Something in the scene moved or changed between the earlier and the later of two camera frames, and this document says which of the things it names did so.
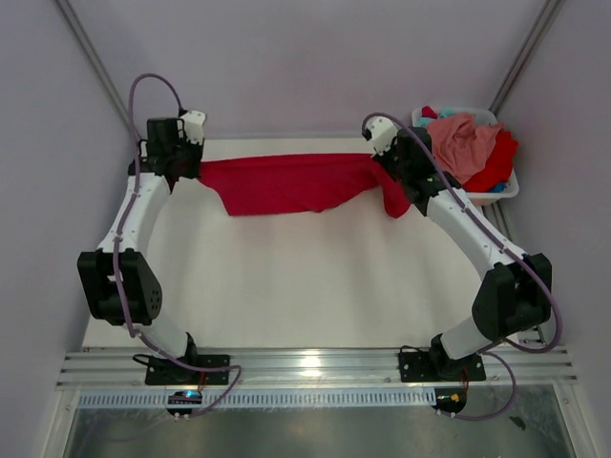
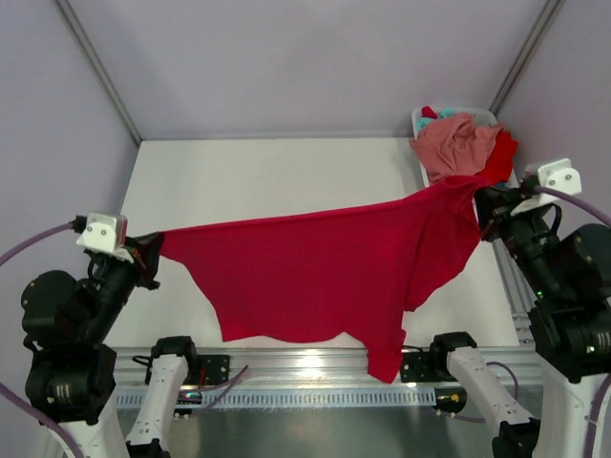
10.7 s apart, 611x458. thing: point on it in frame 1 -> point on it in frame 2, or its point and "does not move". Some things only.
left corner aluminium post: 95,61 does not move
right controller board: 451,400 does not move
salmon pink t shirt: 460,145 does not move
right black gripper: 386,157 -> 492,201
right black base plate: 416,366 does not move
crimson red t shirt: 322,183 -> 358,271
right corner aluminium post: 525,56 does not move
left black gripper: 196,149 -> 145,252
